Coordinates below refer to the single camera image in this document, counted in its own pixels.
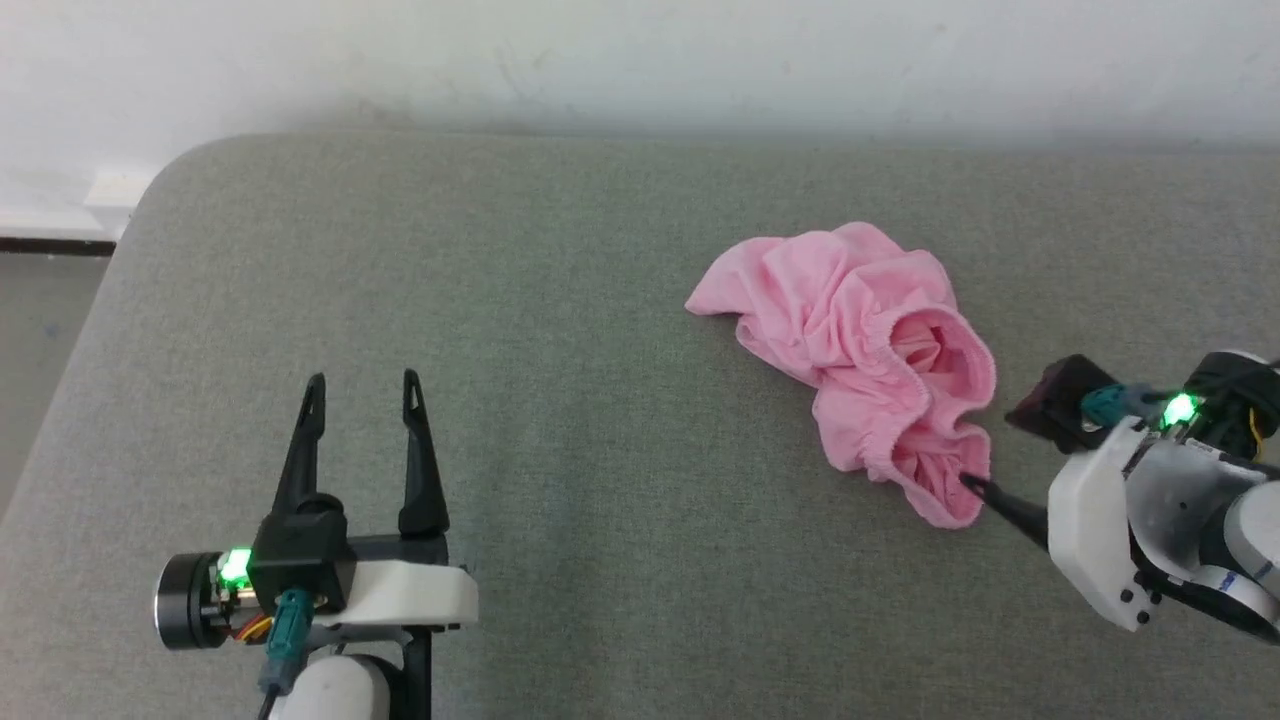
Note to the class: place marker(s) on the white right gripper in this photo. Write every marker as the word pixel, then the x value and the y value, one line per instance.
pixel 1090 530

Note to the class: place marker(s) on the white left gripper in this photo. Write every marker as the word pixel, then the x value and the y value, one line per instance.
pixel 410 595

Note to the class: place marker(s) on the pink elastic-waist shorts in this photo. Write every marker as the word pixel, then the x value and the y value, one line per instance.
pixel 850 320

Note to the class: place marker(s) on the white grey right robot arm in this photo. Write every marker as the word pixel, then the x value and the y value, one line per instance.
pixel 1230 520

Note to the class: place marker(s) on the black cylindrical left gripper motor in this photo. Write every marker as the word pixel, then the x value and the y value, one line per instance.
pixel 185 600

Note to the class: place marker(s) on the grey-green fabric sofa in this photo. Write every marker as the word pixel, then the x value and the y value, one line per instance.
pixel 560 300

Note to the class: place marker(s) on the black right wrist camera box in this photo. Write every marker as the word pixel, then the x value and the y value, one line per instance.
pixel 1055 400

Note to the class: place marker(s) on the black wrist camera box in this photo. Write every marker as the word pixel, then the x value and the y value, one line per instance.
pixel 1055 400
pixel 300 560

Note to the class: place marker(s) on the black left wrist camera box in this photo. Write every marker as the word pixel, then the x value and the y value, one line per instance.
pixel 300 560

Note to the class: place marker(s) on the white wall skirting board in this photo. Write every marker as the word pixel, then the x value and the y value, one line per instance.
pixel 60 215

